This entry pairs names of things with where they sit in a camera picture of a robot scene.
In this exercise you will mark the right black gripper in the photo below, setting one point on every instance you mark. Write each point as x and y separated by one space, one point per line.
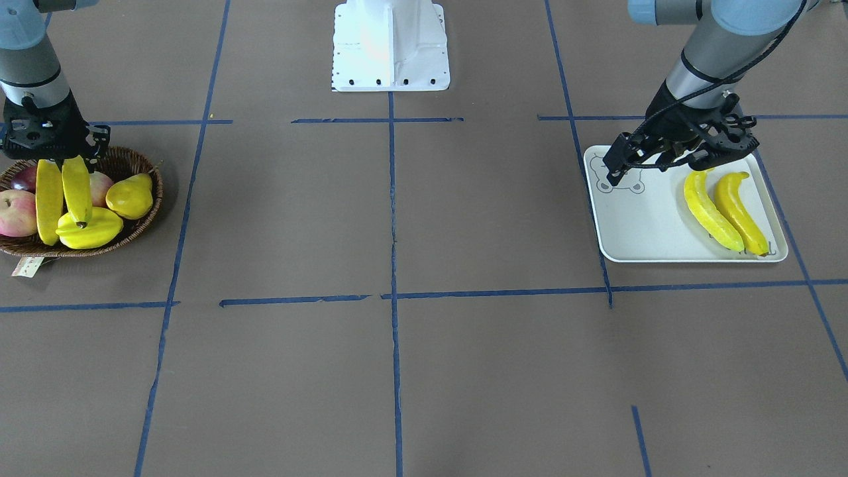
64 111

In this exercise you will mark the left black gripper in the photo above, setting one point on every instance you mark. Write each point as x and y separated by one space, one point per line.
670 118

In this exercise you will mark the yellow banana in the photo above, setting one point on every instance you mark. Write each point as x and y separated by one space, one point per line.
77 193
706 213
49 201
730 204

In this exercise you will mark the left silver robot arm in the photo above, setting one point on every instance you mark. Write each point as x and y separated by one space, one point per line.
728 40

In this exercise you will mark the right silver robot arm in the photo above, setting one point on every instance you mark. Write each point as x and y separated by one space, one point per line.
30 68

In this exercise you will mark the brown wicker basket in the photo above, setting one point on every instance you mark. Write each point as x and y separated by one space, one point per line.
119 163

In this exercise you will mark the dark red apple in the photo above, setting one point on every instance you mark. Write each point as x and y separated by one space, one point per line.
25 179

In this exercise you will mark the peach coloured apple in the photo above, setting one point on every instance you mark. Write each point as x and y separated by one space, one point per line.
99 186

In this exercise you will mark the white bear tray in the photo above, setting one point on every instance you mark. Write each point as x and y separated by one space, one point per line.
644 218

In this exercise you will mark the pink red apple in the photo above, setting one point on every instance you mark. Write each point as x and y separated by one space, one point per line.
18 213

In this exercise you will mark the yellow pear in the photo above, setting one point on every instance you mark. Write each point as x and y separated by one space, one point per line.
131 198

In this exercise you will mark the yellow starfruit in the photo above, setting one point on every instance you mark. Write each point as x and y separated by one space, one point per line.
102 228

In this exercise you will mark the paper price tag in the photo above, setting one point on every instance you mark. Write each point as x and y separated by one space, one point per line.
27 267

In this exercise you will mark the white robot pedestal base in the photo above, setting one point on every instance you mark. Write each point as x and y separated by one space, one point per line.
390 46

